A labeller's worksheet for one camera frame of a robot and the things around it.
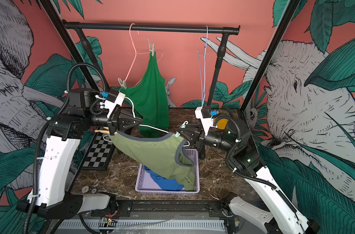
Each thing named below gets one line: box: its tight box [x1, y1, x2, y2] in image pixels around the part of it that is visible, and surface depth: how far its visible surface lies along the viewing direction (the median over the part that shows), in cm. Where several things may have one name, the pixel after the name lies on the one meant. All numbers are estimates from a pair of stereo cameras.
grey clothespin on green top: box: [117, 77, 127, 90], surface depth 57 cm
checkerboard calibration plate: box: [81, 132, 115, 171], surface depth 92 cm
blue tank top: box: [144, 165, 184, 192], surface depth 81 cm
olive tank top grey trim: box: [108, 130, 196, 192], surface depth 59 cm
